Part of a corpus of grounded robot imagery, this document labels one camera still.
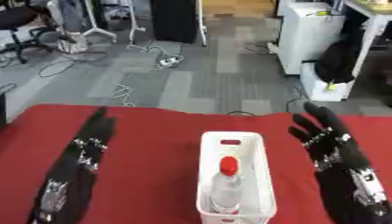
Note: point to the white stand base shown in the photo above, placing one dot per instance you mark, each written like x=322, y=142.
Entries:
x=97, y=29

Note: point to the black office chair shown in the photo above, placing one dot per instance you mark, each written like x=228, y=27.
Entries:
x=23, y=27

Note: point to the white box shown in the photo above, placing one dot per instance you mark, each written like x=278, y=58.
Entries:
x=322, y=87

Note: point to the white cabinet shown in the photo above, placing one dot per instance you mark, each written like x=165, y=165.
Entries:
x=308, y=36

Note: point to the white power strip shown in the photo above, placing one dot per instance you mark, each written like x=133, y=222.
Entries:
x=170, y=61

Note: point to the white plastic basket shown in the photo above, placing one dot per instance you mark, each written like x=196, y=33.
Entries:
x=236, y=178

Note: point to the white table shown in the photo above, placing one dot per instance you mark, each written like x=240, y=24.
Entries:
x=375, y=29

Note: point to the black backpack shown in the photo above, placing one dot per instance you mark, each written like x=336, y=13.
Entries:
x=337, y=62

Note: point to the black cabinet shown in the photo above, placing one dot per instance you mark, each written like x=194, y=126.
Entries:
x=173, y=20

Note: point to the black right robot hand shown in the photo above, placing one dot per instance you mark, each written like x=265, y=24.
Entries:
x=339, y=163

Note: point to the clear bottle with red cap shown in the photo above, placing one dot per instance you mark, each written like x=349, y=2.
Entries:
x=226, y=186

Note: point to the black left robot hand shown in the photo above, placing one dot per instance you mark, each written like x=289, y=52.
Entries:
x=76, y=172

